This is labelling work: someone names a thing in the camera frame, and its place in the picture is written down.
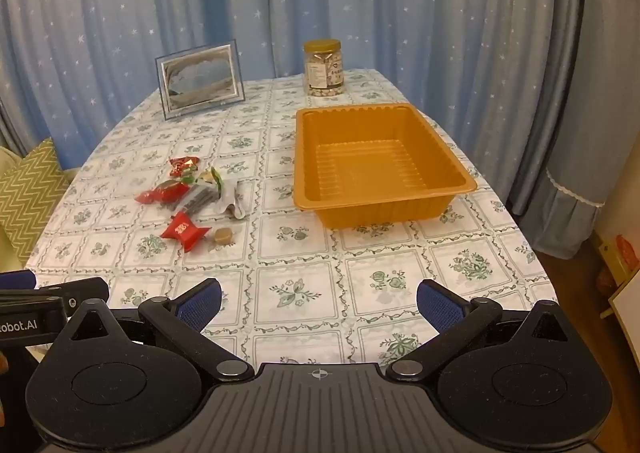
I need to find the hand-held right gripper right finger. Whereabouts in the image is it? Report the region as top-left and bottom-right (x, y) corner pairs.
(386, 279), (576, 382)

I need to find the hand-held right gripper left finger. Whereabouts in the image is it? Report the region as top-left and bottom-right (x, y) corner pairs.
(64, 278), (255, 382)

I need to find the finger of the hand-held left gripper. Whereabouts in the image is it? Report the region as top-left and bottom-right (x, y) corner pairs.
(35, 277), (110, 314)
(0, 270), (38, 291)

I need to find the red packet with white print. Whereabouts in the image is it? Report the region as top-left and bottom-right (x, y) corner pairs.
(161, 211), (212, 253)

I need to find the dark bar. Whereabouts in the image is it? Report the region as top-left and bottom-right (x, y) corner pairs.
(172, 183), (221, 214)

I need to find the long red candy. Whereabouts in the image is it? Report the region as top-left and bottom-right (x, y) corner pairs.
(134, 181), (192, 206)

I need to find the red and gold candy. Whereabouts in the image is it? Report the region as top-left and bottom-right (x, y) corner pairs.
(169, 156), (202, 178)

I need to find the orange plastic tray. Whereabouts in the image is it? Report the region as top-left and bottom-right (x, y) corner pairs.
(292, 103), (478, 231)

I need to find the green zigzag cushion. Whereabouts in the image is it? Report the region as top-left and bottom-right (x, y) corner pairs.
(0, 137), (71, 254)

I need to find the yellow box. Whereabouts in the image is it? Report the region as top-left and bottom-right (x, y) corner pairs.
(597, 233), (640, 286)

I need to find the white board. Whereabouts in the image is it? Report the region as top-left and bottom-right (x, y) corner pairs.
(606, 267), (640, 330)

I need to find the grey-blue lace-trimmed cloth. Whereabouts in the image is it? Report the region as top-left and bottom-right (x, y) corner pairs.
(510, 0), (640, 261)

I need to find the clear jar with gold lid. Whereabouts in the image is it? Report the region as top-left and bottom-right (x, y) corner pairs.
(302, 39), (346, 97)

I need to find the silver picture frame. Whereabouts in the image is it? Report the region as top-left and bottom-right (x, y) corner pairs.
(155, 39), (246, 121)

